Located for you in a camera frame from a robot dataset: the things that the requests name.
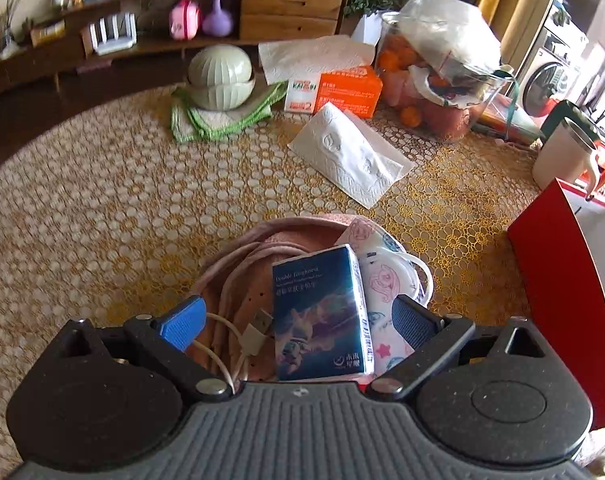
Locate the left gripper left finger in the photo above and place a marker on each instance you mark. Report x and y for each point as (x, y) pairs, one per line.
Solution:
(160, 344)

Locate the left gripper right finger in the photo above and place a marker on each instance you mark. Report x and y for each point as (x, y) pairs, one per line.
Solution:
(435, 342)

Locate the pink knit hat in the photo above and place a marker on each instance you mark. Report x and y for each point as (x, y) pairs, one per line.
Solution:
(236, 285)

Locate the blue tissue pack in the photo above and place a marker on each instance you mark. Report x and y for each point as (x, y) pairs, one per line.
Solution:
(320, 318)

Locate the red cardboard box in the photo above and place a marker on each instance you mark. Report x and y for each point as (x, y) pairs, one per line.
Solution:
(562, 284)

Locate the white napkin pack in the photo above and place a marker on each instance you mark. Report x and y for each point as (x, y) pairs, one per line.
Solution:
(349, 153)

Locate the green edged cloth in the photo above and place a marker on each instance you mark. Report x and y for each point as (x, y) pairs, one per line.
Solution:
(189, 123)

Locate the cream kettle mug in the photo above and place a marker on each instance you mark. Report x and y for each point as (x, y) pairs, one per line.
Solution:
(567, 154)

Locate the colourful plastic organizer box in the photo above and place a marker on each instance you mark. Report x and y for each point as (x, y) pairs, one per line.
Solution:
(514, 126)

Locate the orange green tissue holder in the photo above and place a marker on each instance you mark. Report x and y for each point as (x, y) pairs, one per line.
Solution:
(568, 110)

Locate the green ceramic jar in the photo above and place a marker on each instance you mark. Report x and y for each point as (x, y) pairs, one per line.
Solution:
(220, 78)

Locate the fruit bowl with plastic wrap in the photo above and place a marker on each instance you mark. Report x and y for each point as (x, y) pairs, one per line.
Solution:
(440, 66)

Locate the orange tissue box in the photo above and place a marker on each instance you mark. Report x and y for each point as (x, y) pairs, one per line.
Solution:
(330, 69)

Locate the washing machine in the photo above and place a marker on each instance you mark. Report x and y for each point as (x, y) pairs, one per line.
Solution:
(561, 66)

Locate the white router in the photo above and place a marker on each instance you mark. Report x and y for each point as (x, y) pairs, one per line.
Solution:
(115, 33)

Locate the pink toy backpack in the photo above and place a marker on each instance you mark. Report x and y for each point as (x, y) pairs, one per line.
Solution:
(184, 20)

